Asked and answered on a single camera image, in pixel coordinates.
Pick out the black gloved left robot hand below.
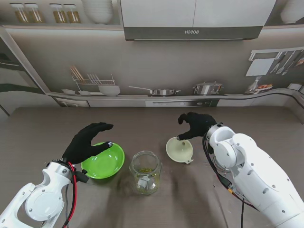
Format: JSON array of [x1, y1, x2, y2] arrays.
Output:
[[62, 122, 114, 165]]

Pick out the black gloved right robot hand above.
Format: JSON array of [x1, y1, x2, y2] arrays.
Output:
[[178, 112, 218, 141]]

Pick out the bright green plastic bowl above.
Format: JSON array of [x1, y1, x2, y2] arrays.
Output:
[[80, 142, 125, 179]]

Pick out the cream plastic funnel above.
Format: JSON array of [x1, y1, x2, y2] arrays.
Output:
[[165, 136, 194, 165]]

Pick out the green mung beans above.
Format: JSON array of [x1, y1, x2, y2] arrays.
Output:
[[134, 167, 160, 194]]

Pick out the clear glass jar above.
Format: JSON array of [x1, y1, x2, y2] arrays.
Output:
[[129, 150, 163, 195]]

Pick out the printed kitchen backdrop poster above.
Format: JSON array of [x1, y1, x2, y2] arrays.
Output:
[[0, 0, 304, 124]]

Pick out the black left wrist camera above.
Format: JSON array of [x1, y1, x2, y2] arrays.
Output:
[[76, 170, 90, 184]]

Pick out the red and black left arm cables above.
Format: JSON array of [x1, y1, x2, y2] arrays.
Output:
[[62, 162, 79, 228]]

